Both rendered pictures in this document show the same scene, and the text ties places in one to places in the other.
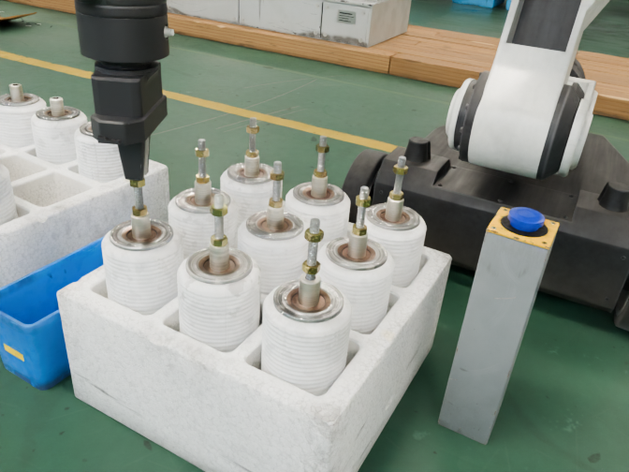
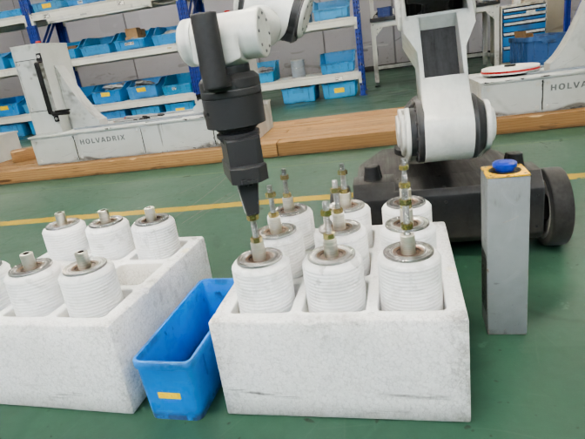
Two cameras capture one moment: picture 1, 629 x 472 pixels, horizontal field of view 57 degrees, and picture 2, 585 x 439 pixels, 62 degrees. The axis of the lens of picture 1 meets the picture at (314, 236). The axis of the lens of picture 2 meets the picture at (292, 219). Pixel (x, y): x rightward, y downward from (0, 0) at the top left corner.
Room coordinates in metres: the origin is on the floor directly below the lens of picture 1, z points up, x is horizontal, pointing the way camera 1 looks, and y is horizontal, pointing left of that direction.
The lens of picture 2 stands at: (-0.13, 0.31, 0.56)
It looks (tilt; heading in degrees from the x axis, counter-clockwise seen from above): 19 degrees down; 347
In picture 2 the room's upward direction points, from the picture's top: 8 degrees counter-clockwise
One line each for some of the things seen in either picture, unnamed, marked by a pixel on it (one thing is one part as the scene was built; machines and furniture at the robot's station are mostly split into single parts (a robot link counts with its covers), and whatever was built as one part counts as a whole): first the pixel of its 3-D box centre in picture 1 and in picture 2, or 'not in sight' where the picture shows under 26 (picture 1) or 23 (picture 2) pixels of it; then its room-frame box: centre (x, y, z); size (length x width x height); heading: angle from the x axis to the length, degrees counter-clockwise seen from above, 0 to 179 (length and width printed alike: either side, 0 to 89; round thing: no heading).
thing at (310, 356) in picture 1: (302, 364); (411, 304); (0.50, 0.00, 0.16); 0.10 x 0.10 x 0.18
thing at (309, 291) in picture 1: (309, 290); (407, 244); (0.50, 0.00, 0.26); 0.02 x 0.02 x 0.03
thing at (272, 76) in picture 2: not in sight; (260, 72); (5.54, -0.84, 0.36); 0.50 x 0.38 x 0.21; 157
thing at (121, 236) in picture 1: (141, 234); (259, 258); (0.61, 0.21, 0.25); 0.08 x 0.08 x 0.01
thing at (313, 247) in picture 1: (312, 252); (406, 214); (0.50, 0.00, 0.31); 0.01 x 0.01 x 0.08
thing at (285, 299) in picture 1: (308, 300); (408, 252); (0.50, 0.00, 0.25); 0.08 x 0.08 x 0.01
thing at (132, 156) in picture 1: (131, 154); (250, 196); (0.60, 0.21, 0.36); 0.03 x 0.02 x 0.06; 90
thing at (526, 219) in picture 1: (525, 221); (504, 166); (0.60, -0.24, 0.32); 0.04 x 0.04 x 0.02
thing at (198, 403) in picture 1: (270, 323); (348, 307); (0.66, 0.05, 0.09); 0.39 x 0.39 x 0.18; 63
